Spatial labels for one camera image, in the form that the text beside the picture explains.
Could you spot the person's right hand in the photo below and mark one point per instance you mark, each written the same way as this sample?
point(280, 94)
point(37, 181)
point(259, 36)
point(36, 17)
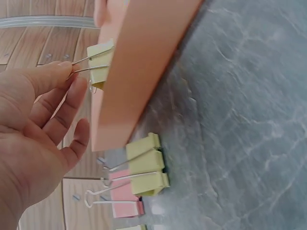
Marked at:
point(103, 12)

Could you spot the person's left hand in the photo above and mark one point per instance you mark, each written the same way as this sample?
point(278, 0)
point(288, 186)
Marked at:
point(28, 134)

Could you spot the person's left thumb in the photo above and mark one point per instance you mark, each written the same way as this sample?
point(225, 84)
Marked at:
point(51, 70)

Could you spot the person's right fingers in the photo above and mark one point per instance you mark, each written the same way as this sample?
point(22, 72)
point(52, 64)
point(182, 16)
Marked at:
point(103, 13)

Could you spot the yellow binder clip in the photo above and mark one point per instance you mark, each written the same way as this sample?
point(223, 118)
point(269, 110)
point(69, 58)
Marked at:
point(144, 157)
point(98, 72)
point(148, 185)

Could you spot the orange paper pad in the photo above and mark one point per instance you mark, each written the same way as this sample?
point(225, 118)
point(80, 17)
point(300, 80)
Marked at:
point(136, 72)

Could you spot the clear plastic strip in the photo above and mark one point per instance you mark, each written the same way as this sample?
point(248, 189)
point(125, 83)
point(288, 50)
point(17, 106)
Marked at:
point(48, 22)

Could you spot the pink binder clip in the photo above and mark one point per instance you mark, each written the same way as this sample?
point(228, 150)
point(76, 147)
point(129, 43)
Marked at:
point(124, 208)

